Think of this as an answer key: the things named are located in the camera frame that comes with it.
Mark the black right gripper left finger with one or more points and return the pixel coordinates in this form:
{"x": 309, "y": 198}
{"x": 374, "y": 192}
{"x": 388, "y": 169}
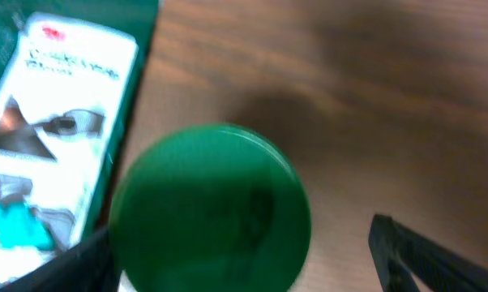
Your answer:
{"x": 88, "y": 266}

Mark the green lid spice jar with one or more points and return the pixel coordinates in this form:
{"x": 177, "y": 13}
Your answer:
{"x": 211, "y": 208}

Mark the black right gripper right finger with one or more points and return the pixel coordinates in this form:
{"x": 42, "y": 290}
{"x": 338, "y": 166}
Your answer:
{"x": 400, "y": 255}

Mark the white green packet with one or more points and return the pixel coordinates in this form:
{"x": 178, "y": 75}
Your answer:
{"x": 69, "y": 72}

